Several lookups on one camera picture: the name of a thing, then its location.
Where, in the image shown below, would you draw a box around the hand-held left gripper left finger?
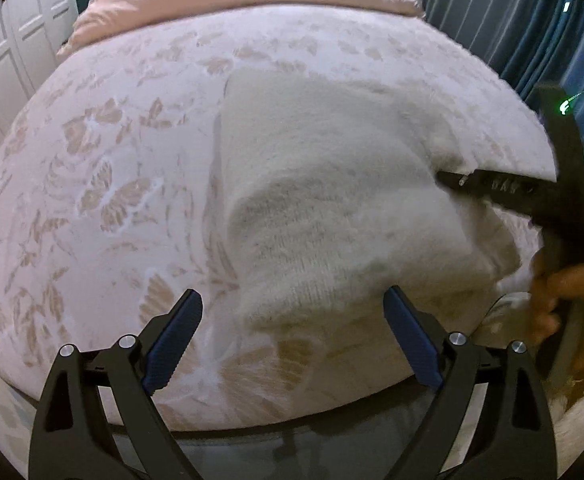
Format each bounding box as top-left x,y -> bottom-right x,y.
28,288 -> 204,480

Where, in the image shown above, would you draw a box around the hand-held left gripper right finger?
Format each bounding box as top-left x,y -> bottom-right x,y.
383,285 -> 558,480

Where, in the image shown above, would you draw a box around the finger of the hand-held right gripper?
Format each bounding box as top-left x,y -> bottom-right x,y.
436,169 -> 555,223

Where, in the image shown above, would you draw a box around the white sweater with black hearts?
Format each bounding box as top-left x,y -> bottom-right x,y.
211,67 -> 523,335

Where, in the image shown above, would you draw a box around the blue upholstered bed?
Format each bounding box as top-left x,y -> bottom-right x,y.
104,391 -> 425,480

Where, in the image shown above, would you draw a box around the blue curtain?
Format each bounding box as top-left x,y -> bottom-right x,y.
406,0 -> 584,173

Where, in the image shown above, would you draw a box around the white wardrobe doors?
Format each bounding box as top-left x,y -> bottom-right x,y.
0,0 -> 80,153

